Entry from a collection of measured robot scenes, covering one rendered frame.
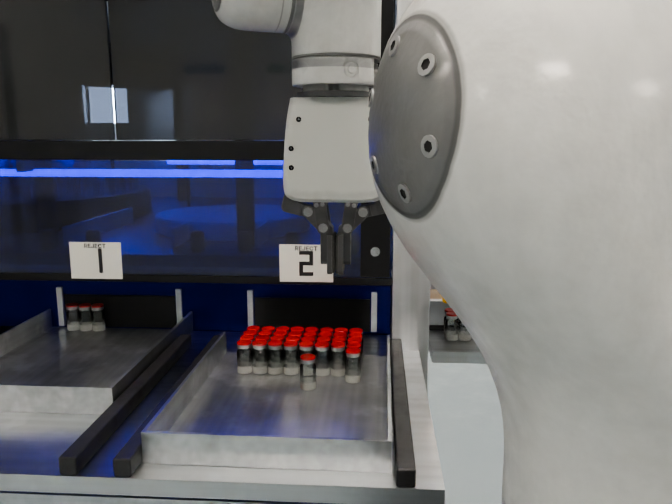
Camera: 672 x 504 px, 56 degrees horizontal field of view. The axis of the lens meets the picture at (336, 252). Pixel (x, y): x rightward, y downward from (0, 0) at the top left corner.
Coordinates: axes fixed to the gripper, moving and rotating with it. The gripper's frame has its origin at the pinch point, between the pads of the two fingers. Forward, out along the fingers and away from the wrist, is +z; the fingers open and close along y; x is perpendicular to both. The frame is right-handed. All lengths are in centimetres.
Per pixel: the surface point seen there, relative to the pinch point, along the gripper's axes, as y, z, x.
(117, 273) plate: 38, 11, -35
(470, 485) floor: -38, 111, -144
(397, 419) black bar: -6.7, 20.4, -5.5
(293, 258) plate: 9.0, 7.7, -34.6
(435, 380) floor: -34, 111, -240
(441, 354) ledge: -14.6, 23.0, -34.6
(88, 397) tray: 31.0, 20.3, -8.7
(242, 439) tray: 9.4, 19.3, 2.5
